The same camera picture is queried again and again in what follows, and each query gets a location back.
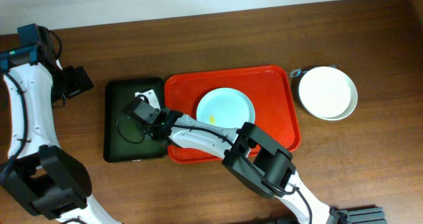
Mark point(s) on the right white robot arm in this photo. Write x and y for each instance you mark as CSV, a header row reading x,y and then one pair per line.
x,y
248,153

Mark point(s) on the white cream plate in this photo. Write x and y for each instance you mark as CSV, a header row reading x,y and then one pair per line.
x,y
328,93

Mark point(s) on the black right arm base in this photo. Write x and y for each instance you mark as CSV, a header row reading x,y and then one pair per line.
x,y
369,215

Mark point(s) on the dark green tray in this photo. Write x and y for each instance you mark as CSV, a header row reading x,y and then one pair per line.
x,y
123,137

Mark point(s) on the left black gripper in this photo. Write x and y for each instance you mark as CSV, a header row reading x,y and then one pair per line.
x,y
75,82

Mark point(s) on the light blue plate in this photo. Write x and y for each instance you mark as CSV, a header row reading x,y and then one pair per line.
x,y
225,108

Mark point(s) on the red plastic tray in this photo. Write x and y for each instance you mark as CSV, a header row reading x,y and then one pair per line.
x,y
267,87

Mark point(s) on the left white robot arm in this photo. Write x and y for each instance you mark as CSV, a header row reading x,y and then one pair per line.
x,y
39,174

